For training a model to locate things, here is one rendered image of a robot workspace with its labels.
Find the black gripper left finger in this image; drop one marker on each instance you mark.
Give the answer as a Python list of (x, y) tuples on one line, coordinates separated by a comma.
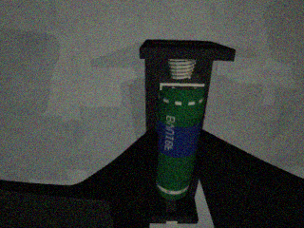
[(118, 196)]

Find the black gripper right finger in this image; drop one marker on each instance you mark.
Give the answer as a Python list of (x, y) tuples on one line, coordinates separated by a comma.
[(244, 192)]

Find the green and blue battery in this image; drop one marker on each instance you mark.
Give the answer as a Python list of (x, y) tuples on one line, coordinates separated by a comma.
[(178, 121)]

